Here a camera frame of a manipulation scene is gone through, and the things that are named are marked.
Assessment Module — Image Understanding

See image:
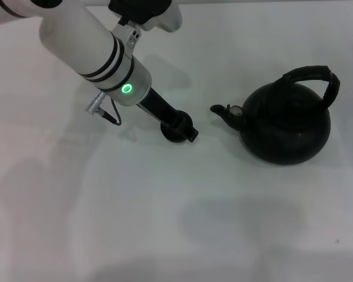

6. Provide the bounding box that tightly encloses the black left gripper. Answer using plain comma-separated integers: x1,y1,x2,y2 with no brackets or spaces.
136,87,200,144

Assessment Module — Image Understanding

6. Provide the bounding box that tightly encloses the dark brown teacup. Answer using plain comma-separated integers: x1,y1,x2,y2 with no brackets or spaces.
159,110,195,145

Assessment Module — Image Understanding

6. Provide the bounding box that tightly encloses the black round teapot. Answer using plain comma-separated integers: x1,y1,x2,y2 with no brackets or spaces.
209,65,341,165

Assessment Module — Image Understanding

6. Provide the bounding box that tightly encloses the black cable with silver plug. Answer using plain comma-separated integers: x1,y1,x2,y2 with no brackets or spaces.
85,90,123,126

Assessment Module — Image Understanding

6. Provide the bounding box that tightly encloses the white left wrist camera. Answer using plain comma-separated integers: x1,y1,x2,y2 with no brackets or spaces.
108,0,184,56

